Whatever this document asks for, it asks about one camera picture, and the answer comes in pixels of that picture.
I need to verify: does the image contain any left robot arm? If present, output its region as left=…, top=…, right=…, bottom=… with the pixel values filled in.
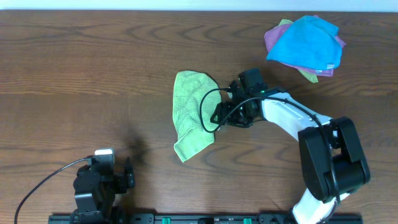
left=69, top=154, right=135, bottom=224

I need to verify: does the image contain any blue cloth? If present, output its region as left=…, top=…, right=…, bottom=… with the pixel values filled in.
left=266, top=15, right=343, bottom=71

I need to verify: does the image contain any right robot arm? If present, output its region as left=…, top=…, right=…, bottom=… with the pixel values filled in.
left=209, top=68, right=371, bottom=223

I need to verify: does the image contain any black cable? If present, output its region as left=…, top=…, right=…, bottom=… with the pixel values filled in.
left=14, top=157, right=93, bottom=224
left=198, top=87, right=341, bottom=206

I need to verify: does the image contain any left black cable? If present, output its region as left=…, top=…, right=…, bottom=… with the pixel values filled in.
left=14, top=157, right=93, bottom=224

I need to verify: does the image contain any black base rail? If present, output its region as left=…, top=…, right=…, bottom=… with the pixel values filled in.
left=48, top=213, right=363, bottom=224

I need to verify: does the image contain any right black cable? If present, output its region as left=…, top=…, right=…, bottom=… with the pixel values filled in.
left=198, top=87, right=341, bottom=206

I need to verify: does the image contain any olive green bottom cloth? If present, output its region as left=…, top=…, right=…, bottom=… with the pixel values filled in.
left=279, top=19, right=318, bottom=83

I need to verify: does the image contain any purple cloth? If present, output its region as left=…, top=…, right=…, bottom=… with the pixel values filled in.
left=264, top=14, right=346, bottom=77

